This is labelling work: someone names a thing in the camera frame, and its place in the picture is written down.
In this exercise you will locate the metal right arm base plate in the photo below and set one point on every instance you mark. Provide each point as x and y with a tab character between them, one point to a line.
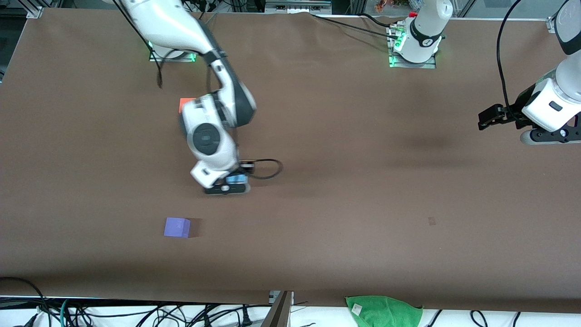
156	57

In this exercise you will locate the white power strip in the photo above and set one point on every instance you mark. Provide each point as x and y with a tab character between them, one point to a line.
297	6

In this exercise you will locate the light blue block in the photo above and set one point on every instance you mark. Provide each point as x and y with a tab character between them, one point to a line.
235	179

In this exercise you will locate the grey metal post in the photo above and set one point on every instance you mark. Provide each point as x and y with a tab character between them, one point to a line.
278	313

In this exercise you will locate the aluminium frame profile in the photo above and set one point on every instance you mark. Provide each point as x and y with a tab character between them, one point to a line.
551	22

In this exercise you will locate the green cloth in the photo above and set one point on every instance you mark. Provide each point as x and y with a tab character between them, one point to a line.
383	313

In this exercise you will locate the purple block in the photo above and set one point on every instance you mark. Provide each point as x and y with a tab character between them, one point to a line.
176	227

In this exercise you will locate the small white bracket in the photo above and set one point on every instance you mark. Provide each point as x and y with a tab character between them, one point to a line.
273	297

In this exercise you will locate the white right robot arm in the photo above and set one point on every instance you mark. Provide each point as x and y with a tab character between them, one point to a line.
206	136

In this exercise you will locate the orange block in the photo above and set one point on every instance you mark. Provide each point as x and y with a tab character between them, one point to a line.
184	103

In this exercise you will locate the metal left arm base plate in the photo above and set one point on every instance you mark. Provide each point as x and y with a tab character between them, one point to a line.
399	62

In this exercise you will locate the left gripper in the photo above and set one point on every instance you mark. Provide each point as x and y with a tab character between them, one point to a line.
512	114

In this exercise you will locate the brown table cover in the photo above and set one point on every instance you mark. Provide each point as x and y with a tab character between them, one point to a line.
340	159

